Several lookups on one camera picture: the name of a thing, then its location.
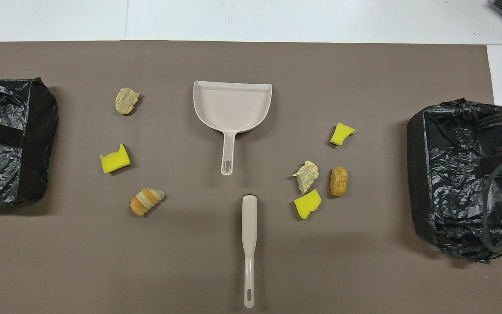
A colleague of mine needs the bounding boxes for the yellow sponge green backing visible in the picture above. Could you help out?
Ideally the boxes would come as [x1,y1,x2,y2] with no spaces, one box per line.
[100,143,132,174]

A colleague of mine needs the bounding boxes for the pale food piece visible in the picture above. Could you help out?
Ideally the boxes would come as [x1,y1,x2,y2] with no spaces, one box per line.
[115,88,140,116]

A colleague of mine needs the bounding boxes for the small yellow sponge piece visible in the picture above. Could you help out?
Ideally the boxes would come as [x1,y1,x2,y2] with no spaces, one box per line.
[329,122,356,146]

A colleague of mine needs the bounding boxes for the brown bread roll toy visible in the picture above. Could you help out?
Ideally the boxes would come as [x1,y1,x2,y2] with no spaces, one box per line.
[330,166,349,197]

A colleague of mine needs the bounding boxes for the pale paper ball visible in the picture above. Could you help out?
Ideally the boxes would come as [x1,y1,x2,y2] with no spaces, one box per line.
[292,160,320,194]

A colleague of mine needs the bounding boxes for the notched yellow sponge piece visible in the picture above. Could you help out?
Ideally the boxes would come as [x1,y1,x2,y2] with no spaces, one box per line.
[294,189,322,220]

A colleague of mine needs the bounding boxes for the beige plastic dustpan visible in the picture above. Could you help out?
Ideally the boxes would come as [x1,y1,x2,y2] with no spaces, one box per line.
[193,80,273,176]

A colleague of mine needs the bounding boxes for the beige hand brush black bristles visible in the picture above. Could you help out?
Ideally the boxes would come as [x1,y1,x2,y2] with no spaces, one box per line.
[241,194,258,309]

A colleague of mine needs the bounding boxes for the black bag lined bin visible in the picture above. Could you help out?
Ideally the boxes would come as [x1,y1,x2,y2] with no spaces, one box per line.
[0,77,59,206]
[407,98,502,263]

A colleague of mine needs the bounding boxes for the brown paper table mat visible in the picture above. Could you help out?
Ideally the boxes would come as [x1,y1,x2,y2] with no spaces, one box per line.
[0,41,502,314]

